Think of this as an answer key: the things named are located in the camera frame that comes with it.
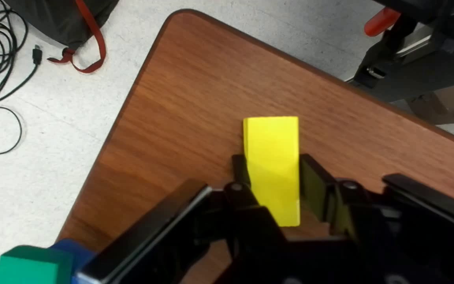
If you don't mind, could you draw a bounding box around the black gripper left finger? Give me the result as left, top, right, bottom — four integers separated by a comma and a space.
223, 154, 288, 250

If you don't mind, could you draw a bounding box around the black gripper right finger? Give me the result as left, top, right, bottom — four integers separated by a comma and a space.
299, 154, 367, 242

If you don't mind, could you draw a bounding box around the yellow rectangular block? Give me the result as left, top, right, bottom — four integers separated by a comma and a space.
241, 116, 302, 230

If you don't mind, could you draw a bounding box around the black clamp with orange handles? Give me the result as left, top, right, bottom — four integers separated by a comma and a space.
345, 5, 454, 105

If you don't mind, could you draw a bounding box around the green rectangular block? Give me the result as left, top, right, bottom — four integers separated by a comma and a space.
0, 245, 75, 284

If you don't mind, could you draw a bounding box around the dark bag with red straps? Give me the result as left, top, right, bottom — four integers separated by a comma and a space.
4, 0, 121, 75

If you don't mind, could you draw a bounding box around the thin black cable loop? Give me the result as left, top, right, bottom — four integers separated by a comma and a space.
0, 105, 25, 157

